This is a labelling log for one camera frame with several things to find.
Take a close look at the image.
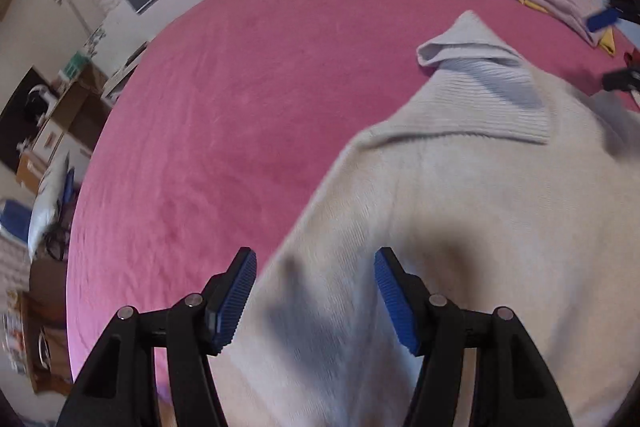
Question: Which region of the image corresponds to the brown box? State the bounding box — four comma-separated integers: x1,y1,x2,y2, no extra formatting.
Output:
15,152,48,192

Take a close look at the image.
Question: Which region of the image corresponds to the brown wooden furniture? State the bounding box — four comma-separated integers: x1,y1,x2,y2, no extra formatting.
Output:
20,257,76,395

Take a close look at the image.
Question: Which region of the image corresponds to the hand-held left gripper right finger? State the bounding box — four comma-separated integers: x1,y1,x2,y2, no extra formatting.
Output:
374,247,576,427

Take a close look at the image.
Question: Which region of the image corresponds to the black screen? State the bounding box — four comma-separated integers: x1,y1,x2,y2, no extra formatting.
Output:
0,66,53,172

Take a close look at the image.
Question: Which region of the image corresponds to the cream knit sweater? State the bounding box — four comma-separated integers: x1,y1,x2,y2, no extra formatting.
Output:
207,10,640,427

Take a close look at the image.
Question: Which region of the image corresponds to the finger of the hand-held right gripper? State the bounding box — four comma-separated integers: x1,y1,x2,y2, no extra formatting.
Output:
586,0,636,34
601,66,640,94

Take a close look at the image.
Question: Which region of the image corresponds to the white pillow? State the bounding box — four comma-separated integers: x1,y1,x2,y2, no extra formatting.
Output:
27,147,71,258

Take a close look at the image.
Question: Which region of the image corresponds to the blue chair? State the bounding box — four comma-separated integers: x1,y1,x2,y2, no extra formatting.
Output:
0,167,76,245

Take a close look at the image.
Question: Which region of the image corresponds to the white bedside table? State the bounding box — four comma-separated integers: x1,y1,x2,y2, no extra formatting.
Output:
102,42,148,102

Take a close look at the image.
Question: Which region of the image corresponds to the white round fan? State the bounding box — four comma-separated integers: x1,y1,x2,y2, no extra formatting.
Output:
25,84,53,118

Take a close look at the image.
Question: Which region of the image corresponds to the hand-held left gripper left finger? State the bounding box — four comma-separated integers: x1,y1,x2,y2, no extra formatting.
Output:
56,247,258,427

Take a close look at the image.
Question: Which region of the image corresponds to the yellow garment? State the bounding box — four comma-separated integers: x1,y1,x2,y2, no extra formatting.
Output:
517,0,617,56

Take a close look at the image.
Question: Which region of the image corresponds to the wooden desk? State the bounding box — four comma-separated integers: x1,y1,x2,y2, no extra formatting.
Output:
47,64,113,148

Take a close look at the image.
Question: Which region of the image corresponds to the green and white box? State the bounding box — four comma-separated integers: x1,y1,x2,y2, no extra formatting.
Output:
65,52,88,78

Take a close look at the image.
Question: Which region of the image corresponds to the pink bed cover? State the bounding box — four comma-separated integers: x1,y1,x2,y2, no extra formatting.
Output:
65,0,640,408

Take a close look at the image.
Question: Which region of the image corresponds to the white drawer unit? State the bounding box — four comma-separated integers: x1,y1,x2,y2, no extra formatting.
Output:
30,127,68,162

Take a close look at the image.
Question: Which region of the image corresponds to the white flower-print headboard panel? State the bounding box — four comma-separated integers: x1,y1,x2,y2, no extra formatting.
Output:
85,14,151,72

